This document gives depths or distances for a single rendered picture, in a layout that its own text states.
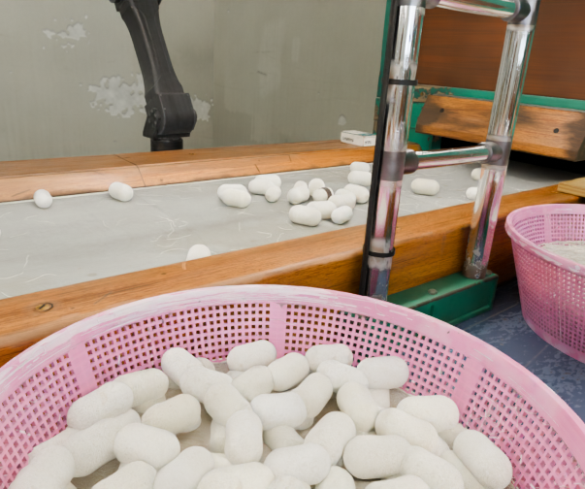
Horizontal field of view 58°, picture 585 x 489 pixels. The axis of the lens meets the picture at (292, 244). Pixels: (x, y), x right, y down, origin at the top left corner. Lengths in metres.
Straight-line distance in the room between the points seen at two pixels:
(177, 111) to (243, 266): 0.67
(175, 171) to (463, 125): 0.50
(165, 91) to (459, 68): 0.54
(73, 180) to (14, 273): 0.25
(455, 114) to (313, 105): 1.52
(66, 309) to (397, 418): 0.20
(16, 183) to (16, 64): 1.95
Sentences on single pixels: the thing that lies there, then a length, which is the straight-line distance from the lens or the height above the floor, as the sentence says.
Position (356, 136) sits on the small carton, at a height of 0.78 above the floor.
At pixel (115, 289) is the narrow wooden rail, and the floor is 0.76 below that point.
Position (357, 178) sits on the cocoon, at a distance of 0.77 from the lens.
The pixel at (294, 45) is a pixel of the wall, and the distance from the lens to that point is 2.55.
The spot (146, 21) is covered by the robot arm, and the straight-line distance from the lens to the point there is 1.10.
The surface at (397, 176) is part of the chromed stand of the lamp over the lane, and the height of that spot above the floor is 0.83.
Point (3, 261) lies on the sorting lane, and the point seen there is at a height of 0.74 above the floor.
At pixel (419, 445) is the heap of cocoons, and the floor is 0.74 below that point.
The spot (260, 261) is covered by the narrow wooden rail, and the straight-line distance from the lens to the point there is 0.40.
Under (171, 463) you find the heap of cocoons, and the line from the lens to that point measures 0.25.
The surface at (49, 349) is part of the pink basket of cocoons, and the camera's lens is 0.30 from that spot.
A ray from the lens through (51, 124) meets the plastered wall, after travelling 2.67.
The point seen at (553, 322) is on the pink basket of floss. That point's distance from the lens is 0.53.
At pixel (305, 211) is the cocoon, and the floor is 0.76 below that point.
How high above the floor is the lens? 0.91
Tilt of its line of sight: 20 degrees down
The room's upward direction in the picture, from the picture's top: 4 degrees clockwise
